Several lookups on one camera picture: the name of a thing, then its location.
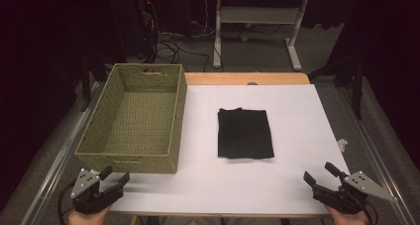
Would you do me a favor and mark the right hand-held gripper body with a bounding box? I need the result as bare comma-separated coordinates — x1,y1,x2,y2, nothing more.
311,170,398,216

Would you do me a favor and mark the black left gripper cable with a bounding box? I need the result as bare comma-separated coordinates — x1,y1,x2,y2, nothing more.
57,180,77,225

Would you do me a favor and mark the black metal stand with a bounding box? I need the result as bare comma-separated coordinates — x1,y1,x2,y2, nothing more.
308,51,368,121
79,50,111,113

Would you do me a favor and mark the green woven basket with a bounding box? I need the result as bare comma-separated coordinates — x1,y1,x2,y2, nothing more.
74,62,188,174

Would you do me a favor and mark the white metal desk frame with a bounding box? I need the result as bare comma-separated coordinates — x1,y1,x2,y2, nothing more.
212,0,310,72

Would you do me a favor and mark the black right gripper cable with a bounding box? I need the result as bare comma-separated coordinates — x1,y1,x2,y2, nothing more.
361,203,379,225

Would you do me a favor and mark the bundle of floor cables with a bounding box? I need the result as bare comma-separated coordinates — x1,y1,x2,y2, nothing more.
141,0,219,72

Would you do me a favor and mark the person's left hand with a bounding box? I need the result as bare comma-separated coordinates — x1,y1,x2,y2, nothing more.
67,206,112,225

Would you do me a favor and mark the person's right hand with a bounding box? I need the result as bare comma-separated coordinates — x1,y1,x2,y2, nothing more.
325,203,371,225

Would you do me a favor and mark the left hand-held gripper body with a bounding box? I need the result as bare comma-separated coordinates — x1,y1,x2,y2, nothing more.
69,168,125,216

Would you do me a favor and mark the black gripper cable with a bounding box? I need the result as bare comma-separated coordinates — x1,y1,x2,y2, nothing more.
361,203,379,225
57,180,77,225

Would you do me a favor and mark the crumpled white paper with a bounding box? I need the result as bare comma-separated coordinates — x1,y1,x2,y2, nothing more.
336,138,349,153

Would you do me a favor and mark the metal floor rail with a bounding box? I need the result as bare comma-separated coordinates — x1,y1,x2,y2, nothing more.
336,85,418,225
19,81,102,225

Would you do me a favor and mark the white board mat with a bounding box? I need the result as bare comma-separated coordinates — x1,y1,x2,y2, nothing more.
90,83,352,216

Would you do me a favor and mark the black cloth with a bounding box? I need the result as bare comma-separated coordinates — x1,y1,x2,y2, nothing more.
217,107,275,160

